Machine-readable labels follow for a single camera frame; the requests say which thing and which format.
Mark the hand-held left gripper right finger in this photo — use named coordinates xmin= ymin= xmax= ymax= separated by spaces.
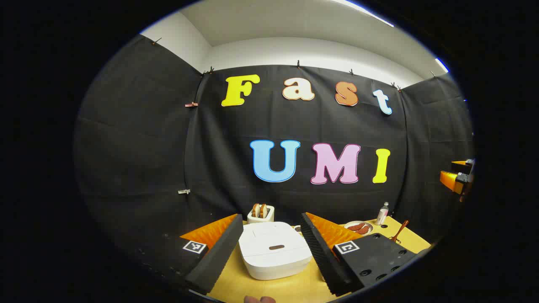
xmin=300 ymin=213 xmax=418 ymax=296

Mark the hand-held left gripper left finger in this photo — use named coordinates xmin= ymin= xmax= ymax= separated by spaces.
xmin=139 ymin=214 xmax=244 ymax=295

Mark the white rice cooker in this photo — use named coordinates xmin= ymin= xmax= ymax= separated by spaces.
xmin=238 ymin=221 xmax=313 ymax=281

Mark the brown wooden spoon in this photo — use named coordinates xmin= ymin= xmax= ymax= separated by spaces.
xmin=390 ymin=220 xmax=410 ymax=244

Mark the white round plate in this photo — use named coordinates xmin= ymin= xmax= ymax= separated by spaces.
xmin=344 ymin=221 xmax=374 ymax=236

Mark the white toaster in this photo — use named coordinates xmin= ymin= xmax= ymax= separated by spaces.
xmin=247 ymin=205 xmax=275 ymax=224

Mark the clear bottle pink label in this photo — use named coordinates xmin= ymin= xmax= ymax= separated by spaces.
xmin=376 ymin=202 xmax=390 ymax=226

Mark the black backdrop cloth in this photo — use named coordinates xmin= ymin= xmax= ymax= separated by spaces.
xmin=74 ymin=35 xmax=475 ymax=270

